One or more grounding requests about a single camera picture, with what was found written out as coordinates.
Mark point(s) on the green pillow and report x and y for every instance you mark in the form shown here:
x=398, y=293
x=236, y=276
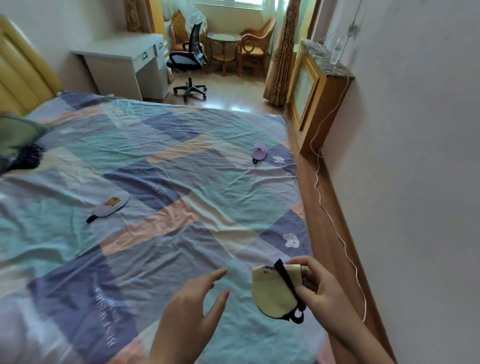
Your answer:
x=17, y=133

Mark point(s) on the round rattan side table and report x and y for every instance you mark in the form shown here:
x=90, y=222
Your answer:
x=224, y=38

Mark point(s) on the brown patterned curtain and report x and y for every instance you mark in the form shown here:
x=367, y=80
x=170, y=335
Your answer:
x=283, y=60
x=133, y=15

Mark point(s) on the rattan armchair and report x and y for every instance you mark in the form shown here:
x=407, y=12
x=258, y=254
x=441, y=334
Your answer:
x=255, y=47
x=179, y=32

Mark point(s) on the white desk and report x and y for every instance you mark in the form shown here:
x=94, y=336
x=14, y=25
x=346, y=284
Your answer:
x=120, y=63

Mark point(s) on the wooden radiator cover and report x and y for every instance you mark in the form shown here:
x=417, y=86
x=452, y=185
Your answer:
x=326, y=101

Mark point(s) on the white wall plug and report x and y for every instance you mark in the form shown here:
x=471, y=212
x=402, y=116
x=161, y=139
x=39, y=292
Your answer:
x=351, y=29

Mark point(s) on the person's left hand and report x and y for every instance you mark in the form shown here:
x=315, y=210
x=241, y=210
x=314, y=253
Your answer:
x=183, y=322

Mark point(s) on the person's right hand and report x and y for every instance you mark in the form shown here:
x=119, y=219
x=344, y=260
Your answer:
x=330, y=303

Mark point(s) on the pale green eye mask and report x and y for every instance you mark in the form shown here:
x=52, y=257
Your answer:
x=270, y=296

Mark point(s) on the dark checked cloth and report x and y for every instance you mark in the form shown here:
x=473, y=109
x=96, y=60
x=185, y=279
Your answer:
x=26, y=157

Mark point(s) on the window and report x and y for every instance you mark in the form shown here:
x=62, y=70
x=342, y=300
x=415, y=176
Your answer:
x=232, y=3

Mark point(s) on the clear plastic bottle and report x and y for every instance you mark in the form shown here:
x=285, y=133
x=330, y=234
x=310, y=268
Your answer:
x=336, y=50

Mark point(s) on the grey-blue eye mask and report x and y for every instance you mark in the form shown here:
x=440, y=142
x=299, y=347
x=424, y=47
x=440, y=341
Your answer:
x=107, y=209

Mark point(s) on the purple eye mask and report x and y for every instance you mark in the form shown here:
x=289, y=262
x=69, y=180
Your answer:
x=259, y=152

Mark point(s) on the pale green sheer curtain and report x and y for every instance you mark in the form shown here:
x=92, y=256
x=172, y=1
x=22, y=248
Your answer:
x=273, y=9
x=183, y=9

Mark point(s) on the patchwork bed sheet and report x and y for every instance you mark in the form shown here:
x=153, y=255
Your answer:
x=168, y=210

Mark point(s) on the yellow padded headboard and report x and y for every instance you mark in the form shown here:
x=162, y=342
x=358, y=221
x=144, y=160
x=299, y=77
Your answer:
x=22, y=71

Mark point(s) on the black office chair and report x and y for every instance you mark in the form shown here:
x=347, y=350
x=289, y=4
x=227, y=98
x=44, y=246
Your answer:
x=187, y=58

